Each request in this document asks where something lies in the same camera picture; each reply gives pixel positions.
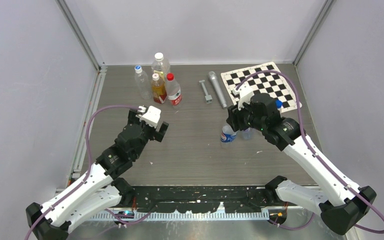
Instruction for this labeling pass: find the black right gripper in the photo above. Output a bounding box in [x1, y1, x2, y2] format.
[226, 96, 266, 133]

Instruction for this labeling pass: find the clear bottle pink label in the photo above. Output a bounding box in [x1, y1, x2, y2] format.
[241, 128, 254, 140]

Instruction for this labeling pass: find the blue label clear bottle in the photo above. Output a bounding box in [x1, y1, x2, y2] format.
[275, 99, 283, 113]

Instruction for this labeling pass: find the blue bottle cap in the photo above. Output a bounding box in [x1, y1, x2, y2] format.
[275, 99, 283, 109]

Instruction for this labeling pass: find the Pepsi label clear bottle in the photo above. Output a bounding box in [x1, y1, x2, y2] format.
[220, 123, 237, 148]

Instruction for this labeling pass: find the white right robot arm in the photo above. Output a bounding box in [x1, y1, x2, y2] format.
[226, 93, 377, 235]

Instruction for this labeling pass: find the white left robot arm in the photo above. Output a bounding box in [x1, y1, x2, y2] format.
[25, 105, 169, 240]

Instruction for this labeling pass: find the amber liquid bottle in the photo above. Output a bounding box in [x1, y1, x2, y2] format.
[151, 73, 167, 104]

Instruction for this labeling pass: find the red cap clear bottle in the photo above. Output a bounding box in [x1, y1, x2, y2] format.
[166, 72, 183, 107]

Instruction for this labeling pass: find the blue white cap bottle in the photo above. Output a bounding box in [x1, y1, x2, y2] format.
[134, 65, 153, 100]

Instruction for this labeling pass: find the tall white cap bottle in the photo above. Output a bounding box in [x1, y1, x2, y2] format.
[151, 52, 171, 80]

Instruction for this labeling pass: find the black white chessboard mat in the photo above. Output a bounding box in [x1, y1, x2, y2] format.
[220, 62, 297, 113]

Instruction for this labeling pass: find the silver microphone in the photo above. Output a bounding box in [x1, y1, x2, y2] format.
[208, 71, 228, 109]

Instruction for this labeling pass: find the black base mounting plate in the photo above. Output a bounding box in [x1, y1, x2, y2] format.
[115, 185, 287, 214]

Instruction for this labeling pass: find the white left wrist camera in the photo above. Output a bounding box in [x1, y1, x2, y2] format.
[137, 105, 162, 129]

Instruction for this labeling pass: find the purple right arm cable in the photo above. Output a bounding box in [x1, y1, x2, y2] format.
[234, 69, 384, 235]

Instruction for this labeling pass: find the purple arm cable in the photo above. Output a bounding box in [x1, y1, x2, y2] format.
[234, 69, 384, 235]
[23, 104, 143, 240]

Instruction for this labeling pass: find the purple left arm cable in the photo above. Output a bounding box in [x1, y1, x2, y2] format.
[23, 104, 143, 240]

